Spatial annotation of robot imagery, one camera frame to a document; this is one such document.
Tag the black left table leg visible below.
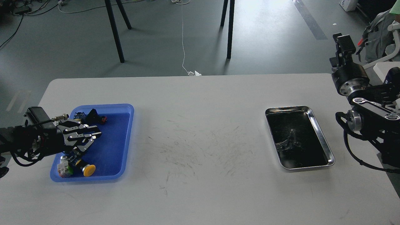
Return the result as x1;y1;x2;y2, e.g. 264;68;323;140
104;0;132;63

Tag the blue plastic tray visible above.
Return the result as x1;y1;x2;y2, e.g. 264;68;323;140
50;104;134;182

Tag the white side table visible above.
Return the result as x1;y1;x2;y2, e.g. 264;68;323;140
373;62;400;82

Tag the black table leg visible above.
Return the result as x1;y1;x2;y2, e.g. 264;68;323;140
220;0;235;59
104;0;132;63

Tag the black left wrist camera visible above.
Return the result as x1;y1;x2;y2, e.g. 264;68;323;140
25;107;69;131

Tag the grey backpack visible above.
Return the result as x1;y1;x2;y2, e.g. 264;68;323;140
356;9;395;63

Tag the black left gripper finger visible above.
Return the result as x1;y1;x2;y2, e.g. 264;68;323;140
64;132;102;153
57;119;99;133

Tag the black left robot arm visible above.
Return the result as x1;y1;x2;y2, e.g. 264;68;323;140
1;118;102;178

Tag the silver metal tray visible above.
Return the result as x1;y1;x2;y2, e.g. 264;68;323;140
265;106;335;172

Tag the white cardboard box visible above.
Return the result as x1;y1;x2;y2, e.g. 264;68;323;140
338;0;358;12

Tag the white floor cable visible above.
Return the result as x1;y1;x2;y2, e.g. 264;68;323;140
171;0;202;76

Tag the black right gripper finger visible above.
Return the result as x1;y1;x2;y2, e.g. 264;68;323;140
330;33;356;68

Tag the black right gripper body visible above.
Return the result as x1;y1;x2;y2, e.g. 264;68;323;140
332;62;370;96

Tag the green white switch block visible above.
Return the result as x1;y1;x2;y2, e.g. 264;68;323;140
57;155;74;178

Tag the black right table leg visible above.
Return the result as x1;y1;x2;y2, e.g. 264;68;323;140
220;0;235;59

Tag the yellow push button switch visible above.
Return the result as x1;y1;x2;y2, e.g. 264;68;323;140
75;159;96;177

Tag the white office chair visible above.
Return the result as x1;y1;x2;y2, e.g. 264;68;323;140
363;20;399;69

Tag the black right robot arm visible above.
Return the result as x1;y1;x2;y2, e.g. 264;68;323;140
330;33;400;174

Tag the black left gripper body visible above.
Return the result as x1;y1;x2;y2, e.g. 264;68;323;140
34;127;66;157

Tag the black red industrial part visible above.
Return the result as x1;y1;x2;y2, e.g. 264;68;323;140
85;108;107;124

